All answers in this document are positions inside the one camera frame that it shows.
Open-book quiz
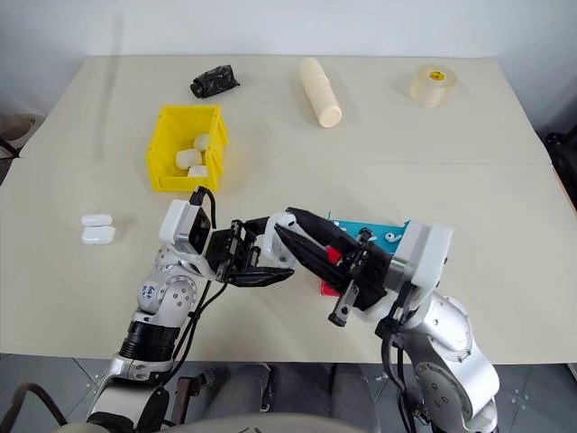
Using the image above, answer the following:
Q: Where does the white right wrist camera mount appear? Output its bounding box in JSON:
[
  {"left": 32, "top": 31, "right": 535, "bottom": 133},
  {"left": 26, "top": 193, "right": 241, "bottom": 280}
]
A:
[{"left": 389, "top": 220, "right": 453, "bottom": 288}]

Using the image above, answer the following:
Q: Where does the cream paper cup stack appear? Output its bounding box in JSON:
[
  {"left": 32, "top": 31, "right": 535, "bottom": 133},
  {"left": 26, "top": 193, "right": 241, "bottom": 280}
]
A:
[{"left": 298, "top": 57, "right": 343, "bottom": 129}]

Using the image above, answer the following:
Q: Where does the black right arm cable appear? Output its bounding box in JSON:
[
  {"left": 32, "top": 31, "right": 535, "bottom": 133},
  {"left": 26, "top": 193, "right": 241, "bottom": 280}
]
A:
[{"left": 375, "top": 279, "right": 429, "bottom": 433}]

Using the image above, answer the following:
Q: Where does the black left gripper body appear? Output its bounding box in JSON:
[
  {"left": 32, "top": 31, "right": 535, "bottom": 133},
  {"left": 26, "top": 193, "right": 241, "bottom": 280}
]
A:
[{"left": 205, "top": 219, "right": 263, "bottom": 283}]

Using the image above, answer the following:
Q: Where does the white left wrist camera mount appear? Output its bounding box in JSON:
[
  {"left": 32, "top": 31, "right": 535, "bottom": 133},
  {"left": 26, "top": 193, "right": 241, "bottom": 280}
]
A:
[{"left": 159, "top": 199, "right": 213, "bottom": 256}]

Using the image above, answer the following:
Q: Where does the red tray base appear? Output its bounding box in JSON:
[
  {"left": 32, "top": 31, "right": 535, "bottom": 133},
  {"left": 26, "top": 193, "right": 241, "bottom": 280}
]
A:
[{"left": 318, "top": 245, "right": 344, "bottom": 299}]

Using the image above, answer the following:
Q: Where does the black bulky object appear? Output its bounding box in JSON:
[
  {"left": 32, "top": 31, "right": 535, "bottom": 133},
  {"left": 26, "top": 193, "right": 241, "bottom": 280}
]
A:
[{"left": 544, "top": 130, "right": 577, "bottom": 202}]

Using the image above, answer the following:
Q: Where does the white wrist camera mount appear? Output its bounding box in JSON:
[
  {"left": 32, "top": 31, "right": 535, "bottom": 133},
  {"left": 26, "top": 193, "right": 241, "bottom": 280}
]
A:
[
  {"left": 389, "top": 220, "right": 453, "bottom": 288},
  {"left": 159, "top": 199, "right": 213, "bottom": 256}
]

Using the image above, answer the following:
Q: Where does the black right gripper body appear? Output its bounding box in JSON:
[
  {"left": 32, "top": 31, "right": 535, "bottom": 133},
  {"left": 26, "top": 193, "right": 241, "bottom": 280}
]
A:
[{"left": 326, "top": 227, "right": 402, "bottom": 327}]

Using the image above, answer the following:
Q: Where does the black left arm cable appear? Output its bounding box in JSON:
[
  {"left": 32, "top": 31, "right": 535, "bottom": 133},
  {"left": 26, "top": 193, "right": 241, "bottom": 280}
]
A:
[{"left": 173, "top": 185, "right": 226, "bottom": 362}]

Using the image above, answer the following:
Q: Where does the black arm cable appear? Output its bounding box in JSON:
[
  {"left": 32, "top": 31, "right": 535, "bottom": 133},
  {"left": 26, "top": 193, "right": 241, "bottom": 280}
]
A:
[
  {"left": 173, "top": 185, "right": 226, "bottom": 362},
  {"left": 375, "top": 279, "right": 429, "bottom": 433}
]

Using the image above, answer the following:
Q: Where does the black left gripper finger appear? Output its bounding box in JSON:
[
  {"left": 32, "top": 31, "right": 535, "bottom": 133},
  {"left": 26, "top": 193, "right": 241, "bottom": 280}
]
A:
[
  {"left": 230, "top": 265, "right": 297, "bottom": 288},
  {"left": 243, "top": 216, "right": 276, "bottom": 236}
]

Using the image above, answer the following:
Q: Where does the yellow plastic bin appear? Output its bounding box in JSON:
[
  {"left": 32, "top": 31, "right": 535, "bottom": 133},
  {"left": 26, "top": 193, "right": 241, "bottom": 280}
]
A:
[{"left": 144, "top": 105, "right": 230, "bottom": 194}]

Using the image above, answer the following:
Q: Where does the clear tape roll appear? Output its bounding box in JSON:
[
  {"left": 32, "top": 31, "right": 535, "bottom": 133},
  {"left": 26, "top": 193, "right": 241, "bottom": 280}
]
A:
[{"left": 408, "top": 63, "right": 462, "bottom": 109}]

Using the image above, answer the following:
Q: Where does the crumpled black plastic bag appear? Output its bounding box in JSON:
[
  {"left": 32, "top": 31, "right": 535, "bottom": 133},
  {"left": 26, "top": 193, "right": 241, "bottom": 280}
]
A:
[{"left": 188, "top": 64, "right": 241, "bottom": 98}]

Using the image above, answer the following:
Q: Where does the teal earbud tray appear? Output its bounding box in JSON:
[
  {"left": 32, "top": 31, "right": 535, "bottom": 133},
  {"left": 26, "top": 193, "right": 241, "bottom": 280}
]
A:
[{"left": 327, "top": 208, "right": 414, "bottom": 254}]

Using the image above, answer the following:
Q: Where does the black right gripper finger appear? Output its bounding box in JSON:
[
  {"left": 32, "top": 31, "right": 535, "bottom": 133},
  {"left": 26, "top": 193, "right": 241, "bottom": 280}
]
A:
[
  {"left": 287, "top": 207, "right": 362, "bottom": 254},
  {"left": 274, "top": 224, "right": 348, "bottom": 290}
]

